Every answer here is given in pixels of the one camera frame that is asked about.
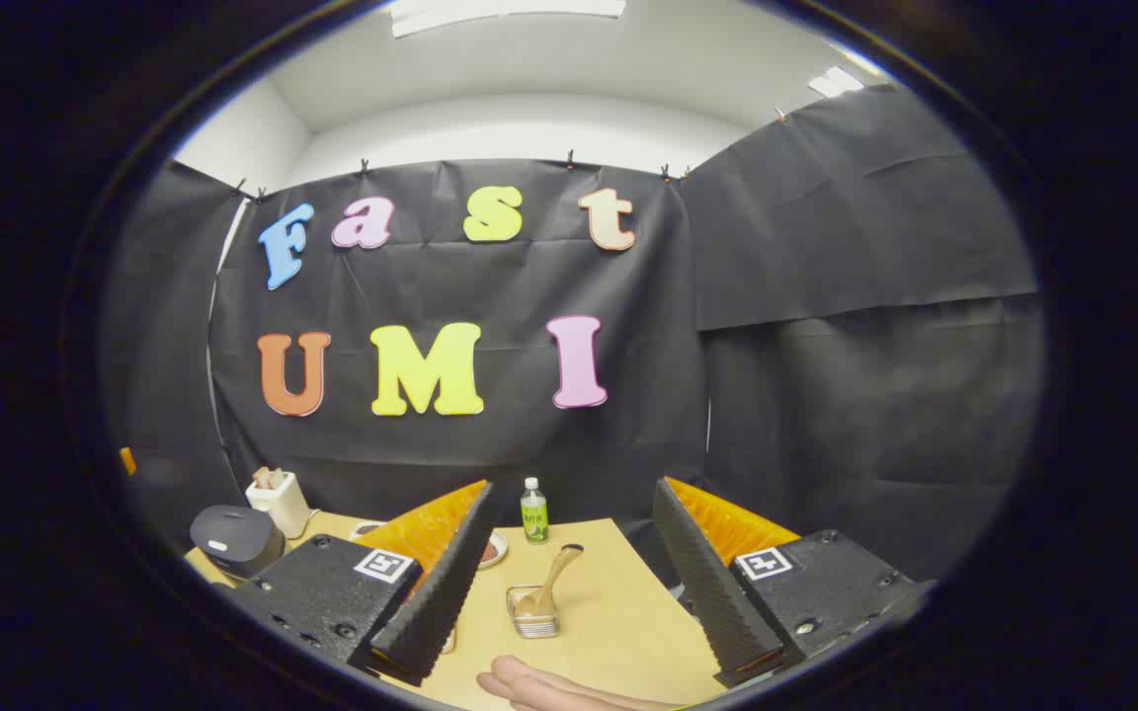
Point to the black backdrop cloth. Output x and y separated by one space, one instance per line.
776 395

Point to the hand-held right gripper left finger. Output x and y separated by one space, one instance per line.
441 592

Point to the white round plate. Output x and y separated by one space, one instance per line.
496 549

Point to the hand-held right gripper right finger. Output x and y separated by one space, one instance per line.
707 592

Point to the green tea bottle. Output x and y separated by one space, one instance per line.
533 518

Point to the small ceiling light panel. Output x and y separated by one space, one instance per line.
836 81

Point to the wooden spoon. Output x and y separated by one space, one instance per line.
557 573

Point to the dark grey rice cooker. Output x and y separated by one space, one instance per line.
233 538

